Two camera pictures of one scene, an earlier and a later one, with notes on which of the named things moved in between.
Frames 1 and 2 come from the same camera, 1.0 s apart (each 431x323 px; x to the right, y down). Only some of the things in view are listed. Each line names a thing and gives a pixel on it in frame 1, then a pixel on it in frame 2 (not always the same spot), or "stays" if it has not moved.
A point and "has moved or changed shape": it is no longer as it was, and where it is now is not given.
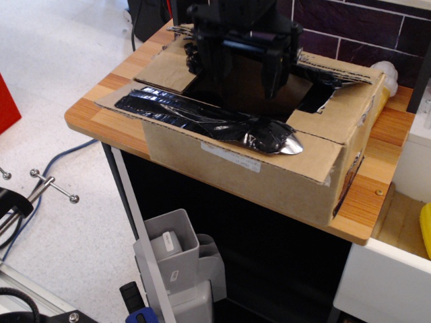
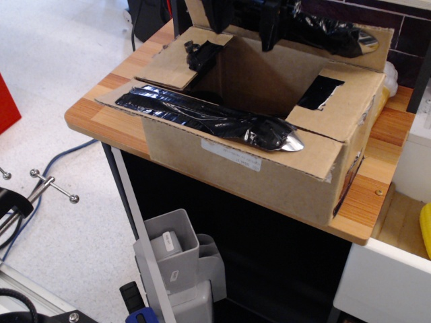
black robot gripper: (220, 24) → (267, 7)
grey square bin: (176, 249) stays
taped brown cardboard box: (303, 151) has moved or changed shape
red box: (9, 114) stays
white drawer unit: (388, 280) stays
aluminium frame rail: (49, 303) stays
